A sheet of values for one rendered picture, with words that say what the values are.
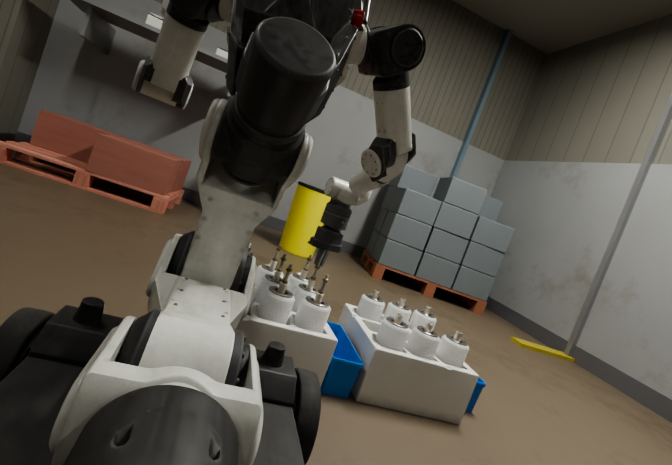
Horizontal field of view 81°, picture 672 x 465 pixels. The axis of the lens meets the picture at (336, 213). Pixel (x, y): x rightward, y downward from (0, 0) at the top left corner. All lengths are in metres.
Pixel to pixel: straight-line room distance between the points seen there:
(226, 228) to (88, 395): 0.41
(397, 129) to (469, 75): 3.79
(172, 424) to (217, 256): 0.48
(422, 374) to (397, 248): 2.16
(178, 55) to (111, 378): 0.74
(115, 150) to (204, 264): 2.30
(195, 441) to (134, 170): 2.74
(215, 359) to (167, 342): 0.06
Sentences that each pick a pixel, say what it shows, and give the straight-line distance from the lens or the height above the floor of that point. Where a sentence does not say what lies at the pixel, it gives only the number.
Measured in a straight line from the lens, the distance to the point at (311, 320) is 1.19.
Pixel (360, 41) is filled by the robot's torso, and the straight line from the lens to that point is 0.93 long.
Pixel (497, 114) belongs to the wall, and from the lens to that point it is 4.92.
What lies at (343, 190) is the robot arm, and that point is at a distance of 1.25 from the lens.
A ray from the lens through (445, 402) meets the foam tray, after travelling 1.47.
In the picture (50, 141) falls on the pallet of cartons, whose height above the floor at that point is 0.19.
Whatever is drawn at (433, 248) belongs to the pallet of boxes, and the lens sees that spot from 3.52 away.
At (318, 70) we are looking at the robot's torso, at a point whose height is 0.73.
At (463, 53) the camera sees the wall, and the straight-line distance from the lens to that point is 4.76.
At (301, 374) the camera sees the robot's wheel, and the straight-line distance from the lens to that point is 0.90.
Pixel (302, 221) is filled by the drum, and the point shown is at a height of 0.27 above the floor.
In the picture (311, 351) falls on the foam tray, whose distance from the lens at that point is 1.20.
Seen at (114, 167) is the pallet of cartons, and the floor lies 0.21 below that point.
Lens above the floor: 0.59
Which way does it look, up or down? 3 degrees down
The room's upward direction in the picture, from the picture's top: 20 degrees clockwise
